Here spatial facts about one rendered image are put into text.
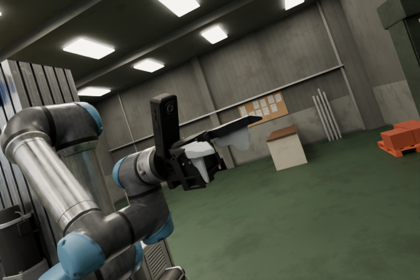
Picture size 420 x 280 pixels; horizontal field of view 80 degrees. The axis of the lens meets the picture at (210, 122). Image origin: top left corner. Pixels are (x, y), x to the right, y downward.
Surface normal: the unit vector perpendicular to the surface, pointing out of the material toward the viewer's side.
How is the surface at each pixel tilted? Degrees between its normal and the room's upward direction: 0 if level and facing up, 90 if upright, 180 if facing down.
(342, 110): 90
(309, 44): 90
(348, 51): 90
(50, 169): 49
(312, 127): 90
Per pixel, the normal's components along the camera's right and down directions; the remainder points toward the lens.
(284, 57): -0.30, 0.06
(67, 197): 0.15, -0.77
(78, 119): 0.73, -0.27
